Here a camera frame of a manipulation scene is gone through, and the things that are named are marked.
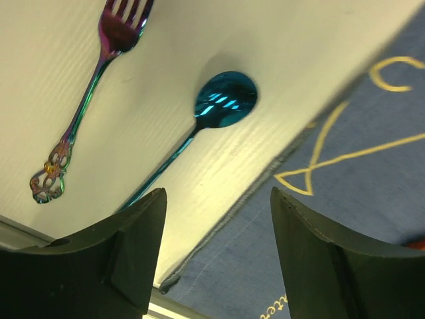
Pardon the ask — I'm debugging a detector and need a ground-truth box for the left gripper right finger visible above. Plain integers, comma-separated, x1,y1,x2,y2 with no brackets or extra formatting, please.
270,187,424,319

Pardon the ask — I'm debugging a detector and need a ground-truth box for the blue metallic spoon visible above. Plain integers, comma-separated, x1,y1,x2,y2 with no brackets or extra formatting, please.
118,71,258,211

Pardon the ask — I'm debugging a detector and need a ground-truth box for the blue embroidered cloth placemat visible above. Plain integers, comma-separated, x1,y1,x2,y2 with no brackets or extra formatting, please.
159,10,424,318

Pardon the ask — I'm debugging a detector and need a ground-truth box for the red round plate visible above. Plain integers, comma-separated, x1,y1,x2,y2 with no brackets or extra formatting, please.
405,239,425,250

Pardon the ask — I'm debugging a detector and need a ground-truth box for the pink metallic fork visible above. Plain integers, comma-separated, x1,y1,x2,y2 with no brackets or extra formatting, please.
29,0,155,204

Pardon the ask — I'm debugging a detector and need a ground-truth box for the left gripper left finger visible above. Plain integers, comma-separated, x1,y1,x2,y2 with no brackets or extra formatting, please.
1,188,167,319

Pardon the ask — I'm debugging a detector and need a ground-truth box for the aluminium mounting rail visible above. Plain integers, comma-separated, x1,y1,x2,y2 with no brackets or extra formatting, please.
0,216,55,250

